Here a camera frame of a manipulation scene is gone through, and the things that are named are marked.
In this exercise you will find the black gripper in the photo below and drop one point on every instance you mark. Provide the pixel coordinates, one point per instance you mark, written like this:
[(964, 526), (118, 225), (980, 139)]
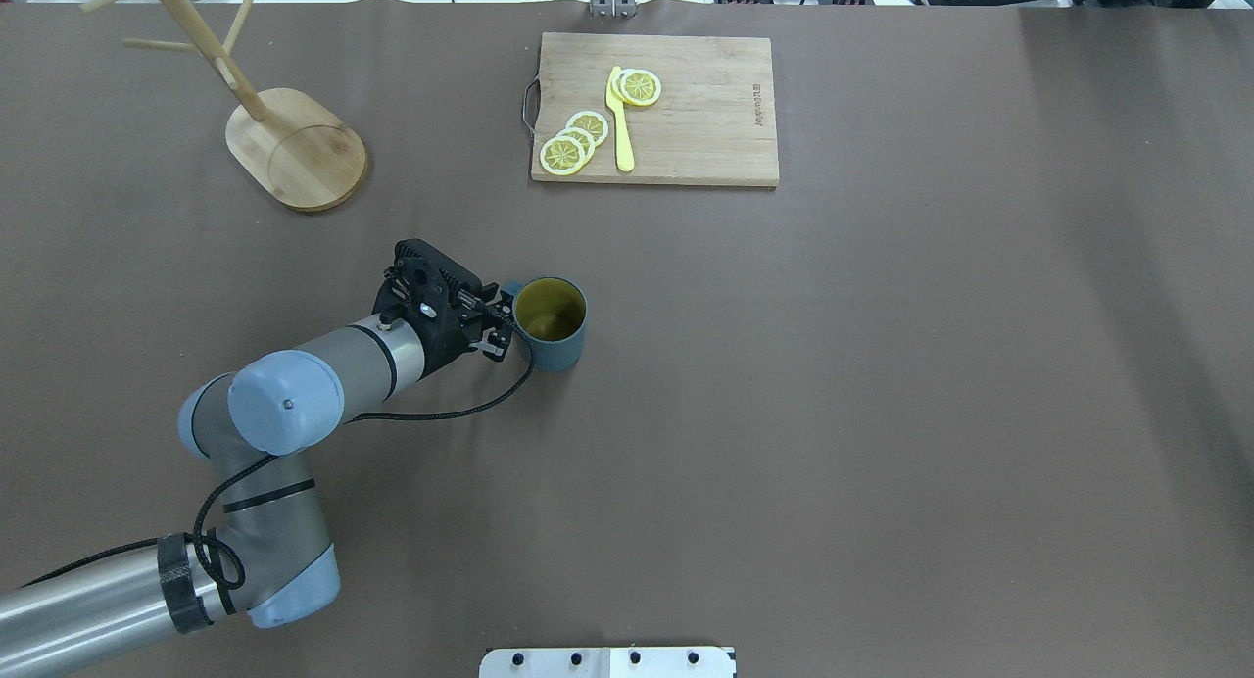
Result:
[(443, 345)]

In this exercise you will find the blue mug yellow inside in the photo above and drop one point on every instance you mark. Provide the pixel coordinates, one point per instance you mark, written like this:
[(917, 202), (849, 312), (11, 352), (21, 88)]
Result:
[(551, 314)]

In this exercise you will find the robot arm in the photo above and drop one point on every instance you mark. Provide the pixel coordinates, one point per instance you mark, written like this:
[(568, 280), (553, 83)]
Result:
[(259, 543)]

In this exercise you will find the wooden cup rack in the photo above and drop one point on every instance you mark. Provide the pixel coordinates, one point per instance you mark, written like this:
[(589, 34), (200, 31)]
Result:
[(300, 153)]

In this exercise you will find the yellow plastic knife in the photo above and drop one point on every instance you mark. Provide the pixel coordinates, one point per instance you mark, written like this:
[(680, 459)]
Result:
[(623, 149)]

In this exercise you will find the lemon slice by knife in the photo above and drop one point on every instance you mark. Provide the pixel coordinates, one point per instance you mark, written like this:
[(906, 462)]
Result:
[(636, 87)]

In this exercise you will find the wooden cutting board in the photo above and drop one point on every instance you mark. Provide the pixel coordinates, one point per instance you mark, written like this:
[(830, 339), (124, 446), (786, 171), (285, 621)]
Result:
[(714, 125)]

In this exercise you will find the white pillar base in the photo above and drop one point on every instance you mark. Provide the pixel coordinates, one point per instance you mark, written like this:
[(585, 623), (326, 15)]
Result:
[(626, 661)]

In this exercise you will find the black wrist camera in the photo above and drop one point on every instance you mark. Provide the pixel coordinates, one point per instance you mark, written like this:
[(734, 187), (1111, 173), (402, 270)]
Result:
[(422, 282)]

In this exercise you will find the lemon slice near handle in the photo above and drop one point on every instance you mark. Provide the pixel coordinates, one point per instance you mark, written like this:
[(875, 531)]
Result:
[(562, 155)]

